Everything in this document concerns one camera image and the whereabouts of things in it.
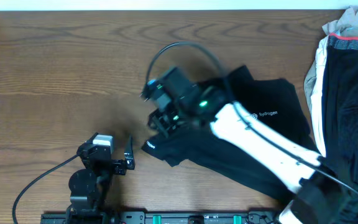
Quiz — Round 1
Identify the black t-shirt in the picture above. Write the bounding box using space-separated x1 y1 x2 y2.
142 66 318 203

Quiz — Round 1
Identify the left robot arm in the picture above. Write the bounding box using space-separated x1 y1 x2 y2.
64 133 135 224

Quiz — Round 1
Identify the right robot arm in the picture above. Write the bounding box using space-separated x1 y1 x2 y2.
143 84 348 223

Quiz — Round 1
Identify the white garment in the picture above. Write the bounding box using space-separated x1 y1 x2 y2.
310 36 329 157

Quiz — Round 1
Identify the black shorts red waistband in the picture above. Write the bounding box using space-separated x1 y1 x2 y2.
320 32 358 224

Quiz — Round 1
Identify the beige garment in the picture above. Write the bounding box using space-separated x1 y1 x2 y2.
303 6 358 108

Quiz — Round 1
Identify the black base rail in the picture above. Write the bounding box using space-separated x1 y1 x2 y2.
40 211 278 224

